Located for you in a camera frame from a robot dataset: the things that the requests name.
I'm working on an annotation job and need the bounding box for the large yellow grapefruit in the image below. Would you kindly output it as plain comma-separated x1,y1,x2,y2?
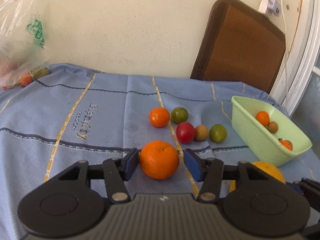
229,161,286,193

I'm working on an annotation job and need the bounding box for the small back tangerine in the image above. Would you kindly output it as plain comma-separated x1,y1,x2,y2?
278,138,293,151

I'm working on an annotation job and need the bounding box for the brown kiwi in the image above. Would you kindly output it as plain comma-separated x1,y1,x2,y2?
267,121,278,134
194,125,209,141

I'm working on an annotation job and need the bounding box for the green lime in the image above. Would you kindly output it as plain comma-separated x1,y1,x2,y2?
171,107,189,124
209,124,227,143

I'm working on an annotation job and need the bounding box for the red tomato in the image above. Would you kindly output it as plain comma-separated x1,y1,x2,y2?
176,122,195,144

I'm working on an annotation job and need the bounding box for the large orange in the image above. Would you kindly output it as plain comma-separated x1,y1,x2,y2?
139,140,180,180

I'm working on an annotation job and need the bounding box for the small orange tangerine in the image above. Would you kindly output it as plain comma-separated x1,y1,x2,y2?
149,107,170,128

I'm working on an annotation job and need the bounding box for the light green plastic basket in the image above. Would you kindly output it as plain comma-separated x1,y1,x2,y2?
231,96,312,166

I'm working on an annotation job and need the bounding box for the blue checked tablecloth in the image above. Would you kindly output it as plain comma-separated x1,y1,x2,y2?
0,63,320,240

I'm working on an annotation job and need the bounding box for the orange fruit by bag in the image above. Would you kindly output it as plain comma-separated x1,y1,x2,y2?
19,73,33,87

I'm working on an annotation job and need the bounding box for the green fruit by bag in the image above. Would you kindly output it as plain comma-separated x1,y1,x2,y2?
33,68,49,80

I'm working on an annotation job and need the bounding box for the clear plastic bag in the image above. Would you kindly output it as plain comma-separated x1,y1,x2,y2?
1,0,48,89

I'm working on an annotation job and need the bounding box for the brown woven chair mat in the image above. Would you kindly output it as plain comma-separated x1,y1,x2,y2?
190,0,285,93

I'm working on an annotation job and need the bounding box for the white window frame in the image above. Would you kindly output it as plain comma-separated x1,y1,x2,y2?
270,0,319,115

